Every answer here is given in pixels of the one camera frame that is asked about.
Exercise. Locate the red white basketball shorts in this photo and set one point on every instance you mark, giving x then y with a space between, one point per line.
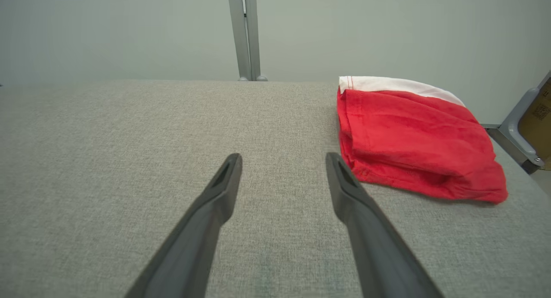
409 147

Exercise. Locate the brown cardboard box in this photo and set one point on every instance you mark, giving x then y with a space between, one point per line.
538 125

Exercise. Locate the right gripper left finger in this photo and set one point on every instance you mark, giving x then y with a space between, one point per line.
193 246

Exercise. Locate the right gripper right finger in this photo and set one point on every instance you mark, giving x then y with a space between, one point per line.
379 255

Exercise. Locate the grey bracket with cardboard box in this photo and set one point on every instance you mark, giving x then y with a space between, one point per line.
512 130

